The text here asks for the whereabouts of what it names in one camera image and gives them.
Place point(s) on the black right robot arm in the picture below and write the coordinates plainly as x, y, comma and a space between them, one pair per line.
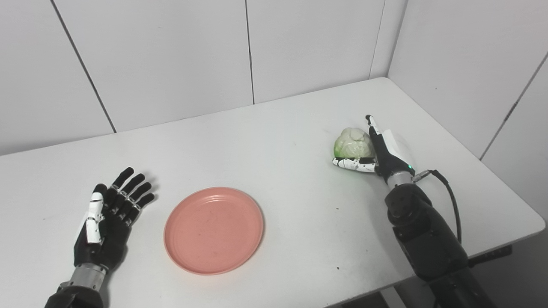
428, 235

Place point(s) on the white table leg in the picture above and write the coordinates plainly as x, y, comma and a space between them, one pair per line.
391, 297

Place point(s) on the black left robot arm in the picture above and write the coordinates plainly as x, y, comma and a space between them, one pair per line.
77, 295

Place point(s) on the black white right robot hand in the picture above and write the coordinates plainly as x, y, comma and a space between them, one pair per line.
391, 160

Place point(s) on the pink round plate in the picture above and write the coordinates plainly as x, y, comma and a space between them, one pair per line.
214, 231

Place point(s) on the green white toy cabbage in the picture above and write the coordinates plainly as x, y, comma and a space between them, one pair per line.
353, 143

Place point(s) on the black table frame bracket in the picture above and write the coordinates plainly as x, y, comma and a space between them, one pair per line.
492, 255

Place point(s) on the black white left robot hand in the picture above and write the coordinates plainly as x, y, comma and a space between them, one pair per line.
111, 235

